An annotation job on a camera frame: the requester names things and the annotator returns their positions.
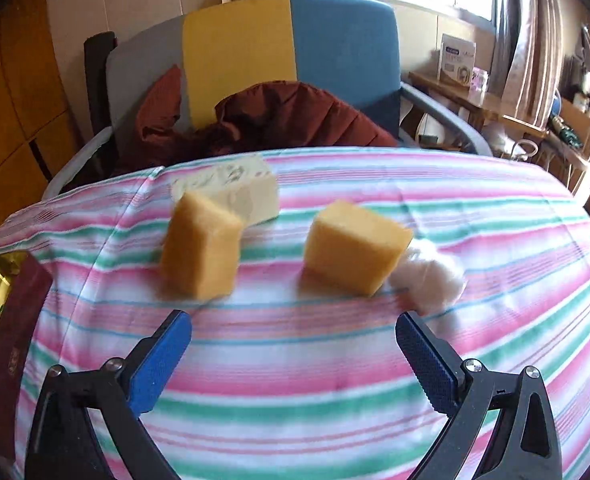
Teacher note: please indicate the white blue product box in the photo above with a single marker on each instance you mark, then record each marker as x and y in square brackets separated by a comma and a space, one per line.
[456, 60]

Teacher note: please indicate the orange sponge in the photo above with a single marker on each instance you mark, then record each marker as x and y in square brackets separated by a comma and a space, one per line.
[200, 250]

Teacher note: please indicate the dark red jacket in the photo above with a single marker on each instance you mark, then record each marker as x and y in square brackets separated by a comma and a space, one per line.
[285, 115]

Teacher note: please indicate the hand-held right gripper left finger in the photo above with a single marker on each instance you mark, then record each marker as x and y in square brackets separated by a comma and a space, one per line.
[160, 360]

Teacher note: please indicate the striped pink curtain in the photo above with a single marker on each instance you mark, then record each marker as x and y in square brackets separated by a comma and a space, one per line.
[530, 35]

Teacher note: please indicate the grey yellow blue chair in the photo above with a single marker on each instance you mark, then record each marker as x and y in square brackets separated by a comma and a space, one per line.
[335, 45]

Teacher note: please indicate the wooden cabinet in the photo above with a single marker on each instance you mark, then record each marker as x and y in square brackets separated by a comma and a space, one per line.
[20, 110]

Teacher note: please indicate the yellow sponge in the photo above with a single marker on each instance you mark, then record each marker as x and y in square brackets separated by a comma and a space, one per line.
[350, 250]

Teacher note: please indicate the white cotton wad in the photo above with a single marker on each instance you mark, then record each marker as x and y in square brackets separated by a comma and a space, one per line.
[432, 277]

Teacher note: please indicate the wooden desk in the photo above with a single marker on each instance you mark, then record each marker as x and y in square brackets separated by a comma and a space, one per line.
[480, 105]

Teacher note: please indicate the cluttered wooden shelf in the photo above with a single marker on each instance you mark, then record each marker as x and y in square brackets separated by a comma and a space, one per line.
[580, 120]

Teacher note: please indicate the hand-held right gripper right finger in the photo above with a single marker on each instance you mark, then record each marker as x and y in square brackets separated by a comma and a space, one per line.
[427, 365]

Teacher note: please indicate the striped tablecloth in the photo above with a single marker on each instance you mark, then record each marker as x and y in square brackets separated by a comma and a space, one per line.
[295, 350]

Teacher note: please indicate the small clear jar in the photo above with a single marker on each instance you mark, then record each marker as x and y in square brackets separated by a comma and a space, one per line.
[480, 80]

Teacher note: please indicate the small white cardboard box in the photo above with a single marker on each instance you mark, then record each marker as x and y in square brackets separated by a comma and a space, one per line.
[250, 190]

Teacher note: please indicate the dark red storage box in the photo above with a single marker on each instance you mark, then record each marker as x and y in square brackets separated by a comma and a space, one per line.
[17, 340]

